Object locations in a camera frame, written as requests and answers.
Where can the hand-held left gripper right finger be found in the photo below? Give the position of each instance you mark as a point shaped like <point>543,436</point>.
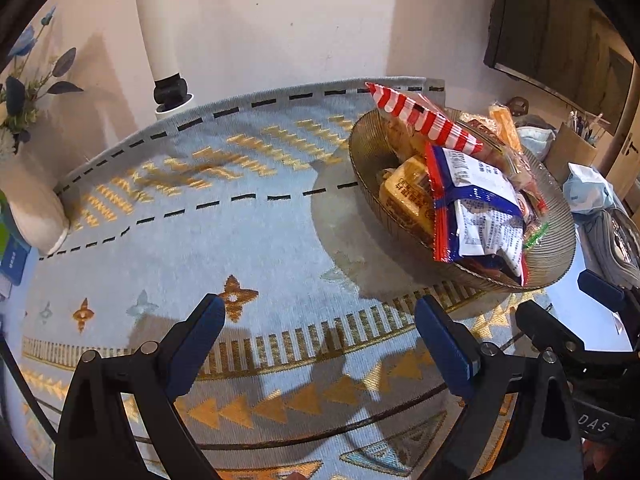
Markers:
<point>445,350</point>

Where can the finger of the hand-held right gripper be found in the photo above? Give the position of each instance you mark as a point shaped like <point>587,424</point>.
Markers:
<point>600,290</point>
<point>550,330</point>

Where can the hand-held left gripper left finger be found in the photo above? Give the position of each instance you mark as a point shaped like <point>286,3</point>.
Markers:
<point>200,345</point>

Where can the blue white red snack packet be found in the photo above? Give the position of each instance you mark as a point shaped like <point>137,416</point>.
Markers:
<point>480,210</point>

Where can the tan cracker pack with barcode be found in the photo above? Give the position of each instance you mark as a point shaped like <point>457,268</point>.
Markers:
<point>405,195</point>

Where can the orange snack packet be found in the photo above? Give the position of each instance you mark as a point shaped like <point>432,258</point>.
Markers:
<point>505,127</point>

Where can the gold ribbed bowl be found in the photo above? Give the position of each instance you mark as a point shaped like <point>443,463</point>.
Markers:
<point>370,155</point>

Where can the red white striped packet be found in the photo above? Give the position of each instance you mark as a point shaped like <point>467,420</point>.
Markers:
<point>425,115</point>

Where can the grey bag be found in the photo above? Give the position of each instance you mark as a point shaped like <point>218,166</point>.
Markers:
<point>610,245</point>

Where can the blue patterned tablecloth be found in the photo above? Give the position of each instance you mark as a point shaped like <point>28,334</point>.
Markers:
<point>200,220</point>

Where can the beige door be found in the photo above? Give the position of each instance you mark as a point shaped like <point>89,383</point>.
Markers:
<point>622,160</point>

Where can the cardboard box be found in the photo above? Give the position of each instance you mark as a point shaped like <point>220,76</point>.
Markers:
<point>570,155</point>

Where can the bundle of pens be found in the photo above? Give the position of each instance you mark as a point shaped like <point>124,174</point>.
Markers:
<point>587,122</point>

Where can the brown round object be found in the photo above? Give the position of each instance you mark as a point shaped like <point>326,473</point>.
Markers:
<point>517,106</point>

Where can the green cover book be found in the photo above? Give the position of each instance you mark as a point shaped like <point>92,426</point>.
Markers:
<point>12,255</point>

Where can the white ribbed vase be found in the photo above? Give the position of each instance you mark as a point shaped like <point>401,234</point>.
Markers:
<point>35,205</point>

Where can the dark wooden cabinet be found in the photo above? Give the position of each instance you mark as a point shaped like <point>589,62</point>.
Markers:
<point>560,25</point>

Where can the artificial flower bouquet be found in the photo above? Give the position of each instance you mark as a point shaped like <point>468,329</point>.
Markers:
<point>20,95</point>

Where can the white pole with black collar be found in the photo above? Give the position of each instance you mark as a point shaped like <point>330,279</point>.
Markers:
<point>160,20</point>

